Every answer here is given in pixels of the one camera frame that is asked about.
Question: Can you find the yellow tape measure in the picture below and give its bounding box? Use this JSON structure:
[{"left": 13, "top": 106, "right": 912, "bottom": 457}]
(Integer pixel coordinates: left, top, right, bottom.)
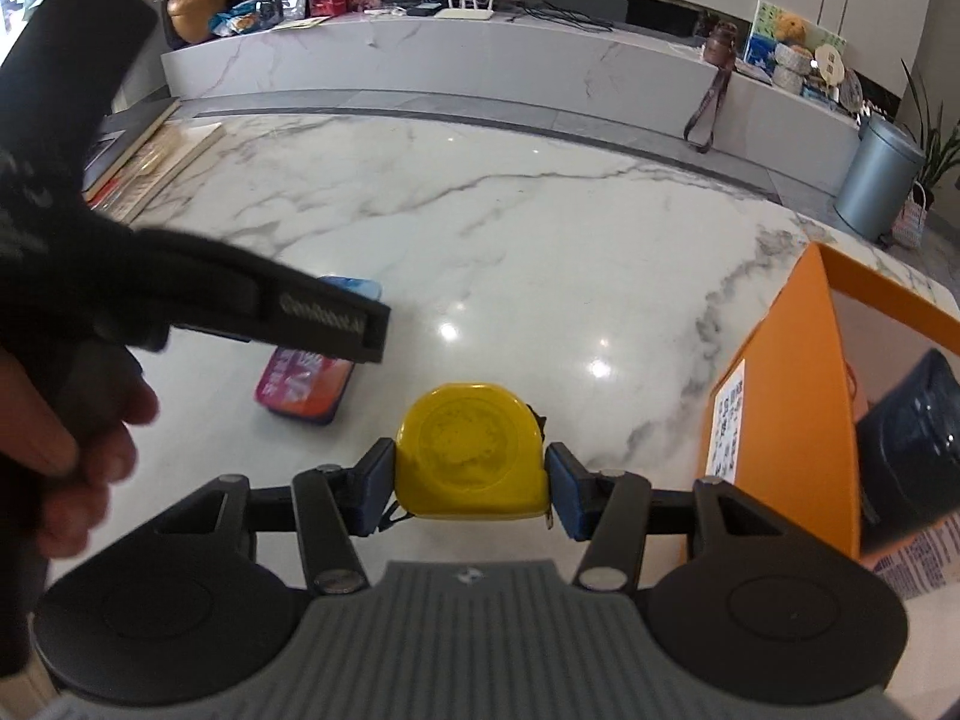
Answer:
[{"left": 394, "top": 383, "right": 550, "bottom": 520}]

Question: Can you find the blue red colourful tin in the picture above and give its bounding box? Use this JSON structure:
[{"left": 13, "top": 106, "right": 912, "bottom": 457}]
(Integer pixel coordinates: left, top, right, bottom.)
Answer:
[{"left": 254, "top": 274, "right": 384, "bottom": 426}]

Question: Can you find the left hand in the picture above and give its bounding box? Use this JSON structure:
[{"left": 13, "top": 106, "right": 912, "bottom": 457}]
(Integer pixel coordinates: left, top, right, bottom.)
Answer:
[{"left": 2, "top": 348, "right": 160, "bottom": 559}]

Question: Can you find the stack of books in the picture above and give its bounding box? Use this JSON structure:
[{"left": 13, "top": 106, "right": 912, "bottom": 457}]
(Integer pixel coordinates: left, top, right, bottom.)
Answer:
[{"left": 83, "top": 98, "right": 224, "bottom": 223}]

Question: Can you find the orange storage box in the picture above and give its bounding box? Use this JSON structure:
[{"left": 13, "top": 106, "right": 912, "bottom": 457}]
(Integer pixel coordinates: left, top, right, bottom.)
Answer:
[{"left": 700, "top": 244, "right": 958, "bottom": 598}]

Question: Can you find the pastel woven basket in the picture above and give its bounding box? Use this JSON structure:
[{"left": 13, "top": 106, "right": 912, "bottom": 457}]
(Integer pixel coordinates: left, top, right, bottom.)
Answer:
[{"left": 892, "top": 181, "right": 929, "bottom": 250}]

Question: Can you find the white tv console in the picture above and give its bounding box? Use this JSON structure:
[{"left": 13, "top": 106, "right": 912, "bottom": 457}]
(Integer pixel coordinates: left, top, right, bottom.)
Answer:
[{"left": 161, "top": 13, "right": 859, "bottom": 193}]

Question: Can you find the grey metal trash can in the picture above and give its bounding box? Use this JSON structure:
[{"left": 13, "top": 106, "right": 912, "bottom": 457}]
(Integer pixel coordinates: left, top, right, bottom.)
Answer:
[{"left": 835, "top": 114, "right": 924, "bottom": 242}]

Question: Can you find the picture board with toys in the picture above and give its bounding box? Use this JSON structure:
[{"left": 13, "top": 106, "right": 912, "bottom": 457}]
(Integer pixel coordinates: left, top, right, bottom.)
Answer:
[{"left": 743, "top": 0, "right": 864, "bottom": 115}]

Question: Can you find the green potted plant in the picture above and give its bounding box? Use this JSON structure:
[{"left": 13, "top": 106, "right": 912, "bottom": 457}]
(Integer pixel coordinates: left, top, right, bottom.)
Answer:
[{"left": 901, "top": 64, "right": 960, "bottom": 190}]

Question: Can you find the brown camera with strap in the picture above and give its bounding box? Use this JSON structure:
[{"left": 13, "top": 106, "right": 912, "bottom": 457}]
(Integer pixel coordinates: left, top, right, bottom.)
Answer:
[{"left": 682, "top": 20, "right": 739, "bottom": 154}]

